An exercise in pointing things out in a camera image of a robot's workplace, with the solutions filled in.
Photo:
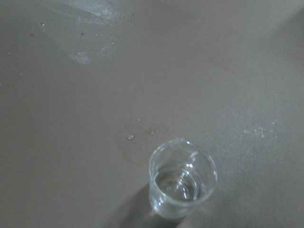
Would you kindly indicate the clear glass shaker cup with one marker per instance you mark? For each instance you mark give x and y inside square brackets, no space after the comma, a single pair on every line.
[181,176]

